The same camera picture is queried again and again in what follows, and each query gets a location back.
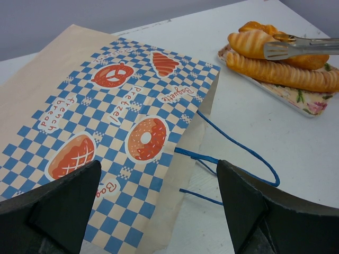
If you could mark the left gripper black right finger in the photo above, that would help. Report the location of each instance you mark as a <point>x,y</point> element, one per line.
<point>264,219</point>

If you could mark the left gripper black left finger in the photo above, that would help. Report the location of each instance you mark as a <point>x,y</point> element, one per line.
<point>51,218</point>

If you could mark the checkered paper bag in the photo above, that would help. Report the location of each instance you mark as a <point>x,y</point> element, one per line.
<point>140,110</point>

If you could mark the long ridged orange bread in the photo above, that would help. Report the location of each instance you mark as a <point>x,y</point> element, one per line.
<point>283,74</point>

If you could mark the twisted orange bread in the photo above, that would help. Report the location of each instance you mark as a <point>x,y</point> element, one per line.
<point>310,62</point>

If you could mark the small orange bread roll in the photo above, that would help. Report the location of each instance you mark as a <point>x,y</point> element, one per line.
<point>250,43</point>

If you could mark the metal tongs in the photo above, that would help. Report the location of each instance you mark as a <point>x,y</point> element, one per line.
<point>288,46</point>

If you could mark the floral tray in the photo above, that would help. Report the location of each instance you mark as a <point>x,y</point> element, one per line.
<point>305,102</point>

